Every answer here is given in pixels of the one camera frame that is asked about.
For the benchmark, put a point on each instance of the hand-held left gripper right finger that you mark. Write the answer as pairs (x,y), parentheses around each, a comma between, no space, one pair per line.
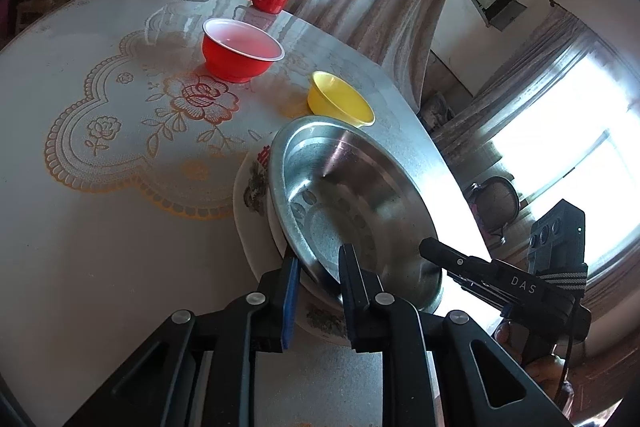
(348,302)

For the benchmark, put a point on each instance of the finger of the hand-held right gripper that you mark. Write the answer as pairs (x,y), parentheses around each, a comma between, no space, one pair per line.
(460,264)

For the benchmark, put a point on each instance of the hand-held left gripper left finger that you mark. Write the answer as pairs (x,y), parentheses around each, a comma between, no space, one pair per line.
(289,307)

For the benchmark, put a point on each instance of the white floral printed plate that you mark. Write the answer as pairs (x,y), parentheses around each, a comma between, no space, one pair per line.
(255,227)

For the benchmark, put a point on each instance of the steel metal bowl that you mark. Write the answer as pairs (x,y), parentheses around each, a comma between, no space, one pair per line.
(350,187)

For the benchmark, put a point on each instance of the person's right hand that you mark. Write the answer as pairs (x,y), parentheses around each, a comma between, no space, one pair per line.
(547,377)

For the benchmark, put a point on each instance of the round-backed wooden chair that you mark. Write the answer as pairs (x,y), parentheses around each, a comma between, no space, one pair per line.
(492,202)

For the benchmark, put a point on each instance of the yellow plastic bowl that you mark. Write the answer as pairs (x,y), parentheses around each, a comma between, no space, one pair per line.
(340,99)

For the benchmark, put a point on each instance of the beige window curtain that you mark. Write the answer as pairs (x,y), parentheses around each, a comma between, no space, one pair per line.
(535,72)

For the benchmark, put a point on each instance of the floral lace tablecloth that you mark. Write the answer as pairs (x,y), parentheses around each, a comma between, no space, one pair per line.
(125,132)

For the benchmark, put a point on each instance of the red plastic bowl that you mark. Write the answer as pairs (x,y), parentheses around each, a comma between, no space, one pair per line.
(240,52)

